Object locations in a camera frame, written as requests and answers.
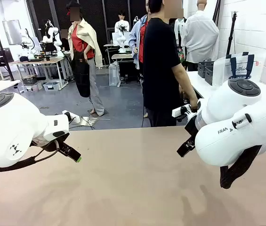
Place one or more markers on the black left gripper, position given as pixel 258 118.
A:
pixel 52 146

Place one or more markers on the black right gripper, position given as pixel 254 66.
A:
pixel 191 127

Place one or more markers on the person's right forearm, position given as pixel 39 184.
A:
pixel 185 87

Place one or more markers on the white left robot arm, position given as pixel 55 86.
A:
pixel 10 122

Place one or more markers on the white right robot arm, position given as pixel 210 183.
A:
pixel 229 113

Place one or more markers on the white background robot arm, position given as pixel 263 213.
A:
pixel 30 43
pixel 52 35
pixel 121 40

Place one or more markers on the clear plastic bag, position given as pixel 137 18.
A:
pixel 114 74

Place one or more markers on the green patterned bag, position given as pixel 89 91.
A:
pixel 180 54

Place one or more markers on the person's right hand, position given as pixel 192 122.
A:
pixel 194 105

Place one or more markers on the white side table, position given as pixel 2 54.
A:
pixel 198 84

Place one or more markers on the clear plastic storage bin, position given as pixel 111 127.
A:
pixel 51 86

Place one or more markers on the small grey plastic basket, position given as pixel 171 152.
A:
pixel 204 68

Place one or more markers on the person in black T-shirt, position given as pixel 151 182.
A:
pixel 158 70

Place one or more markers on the black plastic crate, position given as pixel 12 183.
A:
pixel 29 80

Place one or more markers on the mannequin cream jacket black apron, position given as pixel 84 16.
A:
pixel 83 58

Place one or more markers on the wood top work table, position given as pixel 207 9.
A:
pixel 38 61

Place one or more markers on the grey background desk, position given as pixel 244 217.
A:
pixel 123 56

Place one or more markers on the seated person in black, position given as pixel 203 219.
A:
pixel 64 42

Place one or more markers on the black tripod stand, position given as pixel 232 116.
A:
pixel 232 30
pixel 4 54

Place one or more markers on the mannequin blue shirt red top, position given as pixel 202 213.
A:
pixel 135 40

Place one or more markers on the white reflector panel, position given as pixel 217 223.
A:
pixel 11 31

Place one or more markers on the person in white T-shirt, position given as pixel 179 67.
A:
pixel 122 23

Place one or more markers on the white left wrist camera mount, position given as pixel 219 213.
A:
pixel 75 119

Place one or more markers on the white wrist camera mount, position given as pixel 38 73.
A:
pixel 75 119
pixel 177 112

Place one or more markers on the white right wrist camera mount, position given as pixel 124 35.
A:
pixel 177 112

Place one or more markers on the metal mannequin base plate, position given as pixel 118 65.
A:
pixel 92 121

